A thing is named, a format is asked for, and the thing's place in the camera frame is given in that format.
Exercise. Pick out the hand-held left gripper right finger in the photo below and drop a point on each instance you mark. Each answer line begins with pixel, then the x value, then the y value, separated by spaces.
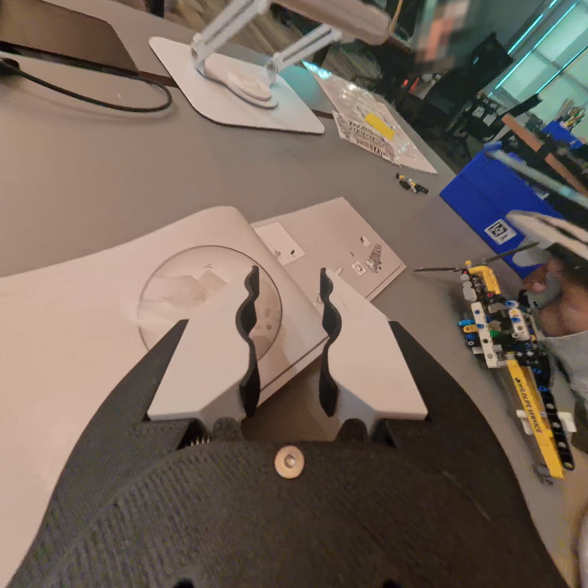
pixel 374 367

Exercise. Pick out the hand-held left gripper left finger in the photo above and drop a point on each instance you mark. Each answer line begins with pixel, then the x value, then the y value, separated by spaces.
pixel 206 363

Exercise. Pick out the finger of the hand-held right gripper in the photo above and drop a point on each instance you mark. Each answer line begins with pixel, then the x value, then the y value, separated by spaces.
pixel 551 229

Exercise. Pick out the yellow lego helicopter model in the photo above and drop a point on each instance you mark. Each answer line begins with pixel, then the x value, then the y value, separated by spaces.
pixel 528 390

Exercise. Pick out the instruction booklet with circle cover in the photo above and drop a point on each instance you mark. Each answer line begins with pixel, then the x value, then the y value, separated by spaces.
pixel 92 285

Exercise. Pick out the small black yellow lego assembly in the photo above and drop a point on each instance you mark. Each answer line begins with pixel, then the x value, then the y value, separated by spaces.
pixel 411 183

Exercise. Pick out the person's right hand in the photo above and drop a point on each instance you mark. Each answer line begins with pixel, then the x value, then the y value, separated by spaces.
pixel 569 307

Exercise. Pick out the blue plastic bin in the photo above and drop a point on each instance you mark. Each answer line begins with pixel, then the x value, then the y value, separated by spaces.
pixel 477 202

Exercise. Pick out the wooden desk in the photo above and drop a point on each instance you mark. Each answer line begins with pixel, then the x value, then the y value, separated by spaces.
pixel 542 147

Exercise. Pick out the blue pen holder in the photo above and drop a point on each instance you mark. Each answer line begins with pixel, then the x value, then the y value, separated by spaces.
pixel 567 131

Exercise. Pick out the black office chair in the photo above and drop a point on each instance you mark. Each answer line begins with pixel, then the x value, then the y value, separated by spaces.
pixel 473 82

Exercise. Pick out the clear plastic bag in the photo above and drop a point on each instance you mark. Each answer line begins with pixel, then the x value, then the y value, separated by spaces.
pixel 386 124

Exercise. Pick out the white tablet stand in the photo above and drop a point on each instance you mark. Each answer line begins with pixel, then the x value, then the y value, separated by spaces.
pixel 248 101

